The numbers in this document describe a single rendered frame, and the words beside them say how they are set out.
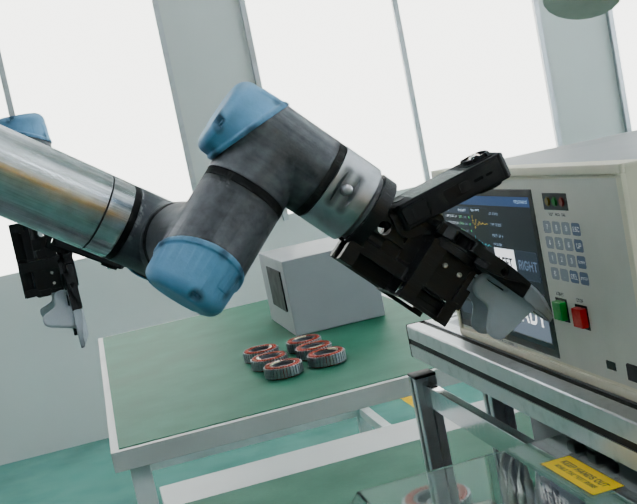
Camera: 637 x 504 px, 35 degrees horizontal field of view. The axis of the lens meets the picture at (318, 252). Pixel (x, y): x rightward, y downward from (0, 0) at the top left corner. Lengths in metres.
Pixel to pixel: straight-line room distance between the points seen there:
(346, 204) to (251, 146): 0.10
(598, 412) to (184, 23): 4.90
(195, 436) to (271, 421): 0.19
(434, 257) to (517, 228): 0.16
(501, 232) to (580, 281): 0.16
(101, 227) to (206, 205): 0.13
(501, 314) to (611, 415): 0.13
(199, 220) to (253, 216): 0.04
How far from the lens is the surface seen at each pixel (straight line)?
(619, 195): 0.83
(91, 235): 0.92
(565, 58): 6.28
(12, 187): 0.90
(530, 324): 1.05
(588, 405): 0.91
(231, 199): 0.82
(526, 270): 1.02
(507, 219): 1.04
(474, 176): 0.90
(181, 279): 0.81
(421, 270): 0.88
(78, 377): 5.64
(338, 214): 0.86
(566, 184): 0.91
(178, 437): 2.48
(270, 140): 0.84
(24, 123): 1.54
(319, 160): 0.85
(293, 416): 2.51
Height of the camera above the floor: 1.39
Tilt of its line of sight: 6 degrees down
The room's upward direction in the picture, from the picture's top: 11 degrees counter-clockwise
